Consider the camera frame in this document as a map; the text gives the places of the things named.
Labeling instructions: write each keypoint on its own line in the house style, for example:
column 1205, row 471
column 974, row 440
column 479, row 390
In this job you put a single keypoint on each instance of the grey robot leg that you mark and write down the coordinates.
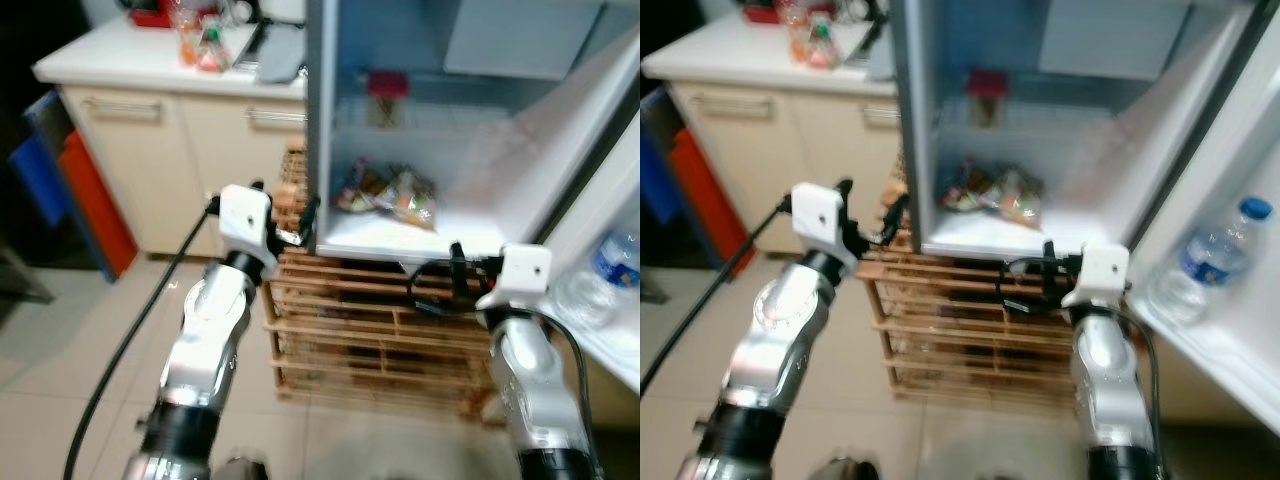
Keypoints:
column 848, row 468
column 240, row 468

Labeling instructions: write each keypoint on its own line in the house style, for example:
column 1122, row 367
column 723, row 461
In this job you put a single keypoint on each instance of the colourful snack packet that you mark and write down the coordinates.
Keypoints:
column 358, row 188
column 412, row 197
column 1020, row 197
column 965, row 188

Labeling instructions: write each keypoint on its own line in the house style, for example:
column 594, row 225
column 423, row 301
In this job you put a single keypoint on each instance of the grey cloth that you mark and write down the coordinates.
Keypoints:
column 282, row 50

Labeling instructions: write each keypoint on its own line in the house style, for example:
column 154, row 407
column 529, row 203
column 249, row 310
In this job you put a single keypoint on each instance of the grey fridge white inside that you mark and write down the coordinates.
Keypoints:
column 1100, row 120
column 480, row 120

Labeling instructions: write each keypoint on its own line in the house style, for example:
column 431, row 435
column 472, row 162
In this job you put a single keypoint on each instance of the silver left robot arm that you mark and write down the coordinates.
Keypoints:
column 205, row 330
column 775, row 330

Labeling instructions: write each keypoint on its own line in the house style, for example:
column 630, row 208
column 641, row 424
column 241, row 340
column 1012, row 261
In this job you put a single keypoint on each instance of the cream kitchen cabinet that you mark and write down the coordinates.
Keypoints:
column 790, row 150
column 200, row 170

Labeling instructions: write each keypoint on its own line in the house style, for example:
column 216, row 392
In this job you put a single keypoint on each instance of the red countertop container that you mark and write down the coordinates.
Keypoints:
column 762, row 12
column 150, row 15

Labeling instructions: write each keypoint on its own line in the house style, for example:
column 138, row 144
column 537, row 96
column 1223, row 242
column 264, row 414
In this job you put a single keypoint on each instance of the white freezer compartment flap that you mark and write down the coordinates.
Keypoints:
column 1110, row 35
column 520, row 35

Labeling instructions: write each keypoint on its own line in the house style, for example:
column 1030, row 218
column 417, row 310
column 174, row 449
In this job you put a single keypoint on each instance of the wooden slatted rack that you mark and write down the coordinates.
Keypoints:
column 960, row 330
column 350, row 330

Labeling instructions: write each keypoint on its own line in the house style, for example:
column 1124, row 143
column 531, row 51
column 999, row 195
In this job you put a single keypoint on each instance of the white fridge door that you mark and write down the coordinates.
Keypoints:
column 1230, row 340
column 615, row 345

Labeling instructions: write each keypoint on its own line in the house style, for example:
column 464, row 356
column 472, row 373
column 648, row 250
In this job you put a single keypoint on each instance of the orange bottle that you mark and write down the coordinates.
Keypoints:
column 797, row 38
column 188, row 42

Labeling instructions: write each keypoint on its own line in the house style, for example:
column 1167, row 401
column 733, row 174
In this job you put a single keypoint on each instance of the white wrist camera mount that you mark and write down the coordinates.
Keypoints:
column 525, row 272
column 243, row 215
column 1100, row 272
column 815, row 215

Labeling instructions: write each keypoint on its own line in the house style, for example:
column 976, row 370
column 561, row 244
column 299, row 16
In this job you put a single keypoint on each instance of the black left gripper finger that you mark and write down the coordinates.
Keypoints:
column 310, row 215
column 900, row 212

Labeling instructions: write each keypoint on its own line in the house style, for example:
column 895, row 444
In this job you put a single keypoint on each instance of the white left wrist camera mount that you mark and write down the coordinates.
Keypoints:
column 243, row 215
column 815, row 215

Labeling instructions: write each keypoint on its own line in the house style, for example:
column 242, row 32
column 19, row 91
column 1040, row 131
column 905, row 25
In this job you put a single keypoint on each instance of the blue bin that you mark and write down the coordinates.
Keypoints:
column 655, row 160
column 35, row 170

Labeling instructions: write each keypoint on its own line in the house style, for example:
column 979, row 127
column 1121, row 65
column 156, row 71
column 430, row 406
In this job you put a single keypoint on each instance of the clear water bottle blue cap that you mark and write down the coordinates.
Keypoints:
column 1205, row 262
column 600, row 280

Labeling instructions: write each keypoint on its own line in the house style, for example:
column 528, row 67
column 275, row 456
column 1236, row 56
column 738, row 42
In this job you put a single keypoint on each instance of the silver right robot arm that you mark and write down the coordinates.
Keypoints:
column 1105, row 380
column 525, row 380

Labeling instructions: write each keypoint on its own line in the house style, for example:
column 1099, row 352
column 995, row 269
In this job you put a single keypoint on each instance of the orange red bin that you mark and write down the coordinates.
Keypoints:
column 705, row 195
column 95, row 200

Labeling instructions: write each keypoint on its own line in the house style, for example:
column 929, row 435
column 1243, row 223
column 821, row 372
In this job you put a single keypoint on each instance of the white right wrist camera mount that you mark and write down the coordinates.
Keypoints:
column 1100, row 272
column 525, row 272

